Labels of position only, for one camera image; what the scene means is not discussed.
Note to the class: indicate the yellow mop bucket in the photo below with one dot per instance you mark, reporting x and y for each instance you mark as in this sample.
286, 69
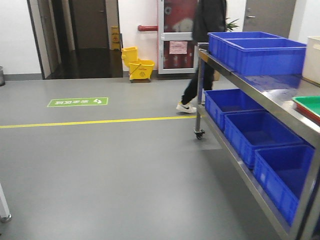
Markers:
138, 69

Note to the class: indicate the blue bin cart lower far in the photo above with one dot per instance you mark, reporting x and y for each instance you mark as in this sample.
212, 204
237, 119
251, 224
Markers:
219, 103

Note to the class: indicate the blue bin cart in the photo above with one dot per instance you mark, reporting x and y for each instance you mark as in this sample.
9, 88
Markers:
219, 103
281, 172
256, 53
250, 131

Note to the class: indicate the yellow wet floor sign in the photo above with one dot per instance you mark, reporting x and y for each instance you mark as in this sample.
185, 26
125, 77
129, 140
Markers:
115, 38

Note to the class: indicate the blue bin cart lower middle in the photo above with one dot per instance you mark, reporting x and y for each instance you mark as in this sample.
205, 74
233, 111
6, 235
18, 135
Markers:
250, 131

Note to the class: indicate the blue bin cart top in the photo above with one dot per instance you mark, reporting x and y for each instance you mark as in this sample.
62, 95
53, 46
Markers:
256, 53

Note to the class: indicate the person in black jacket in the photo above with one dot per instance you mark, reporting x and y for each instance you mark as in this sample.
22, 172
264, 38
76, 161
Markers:
210, 17

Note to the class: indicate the potted green plant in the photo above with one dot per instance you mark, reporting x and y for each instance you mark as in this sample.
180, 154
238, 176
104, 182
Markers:
231, 25

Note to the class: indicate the stainless steel cart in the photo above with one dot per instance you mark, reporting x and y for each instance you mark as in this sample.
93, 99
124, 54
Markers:
276, 97

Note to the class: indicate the blue bin cart lower near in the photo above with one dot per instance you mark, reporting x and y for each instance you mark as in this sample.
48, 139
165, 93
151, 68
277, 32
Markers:
281, 172

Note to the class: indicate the green tray on cart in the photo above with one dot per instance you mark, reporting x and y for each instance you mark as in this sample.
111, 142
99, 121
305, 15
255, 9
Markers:
309, 106

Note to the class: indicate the white container on cart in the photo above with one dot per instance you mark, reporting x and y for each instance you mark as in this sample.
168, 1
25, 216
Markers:
311, 68

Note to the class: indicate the fire hose cabinet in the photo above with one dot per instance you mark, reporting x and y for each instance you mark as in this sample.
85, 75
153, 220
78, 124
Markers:
176, 51

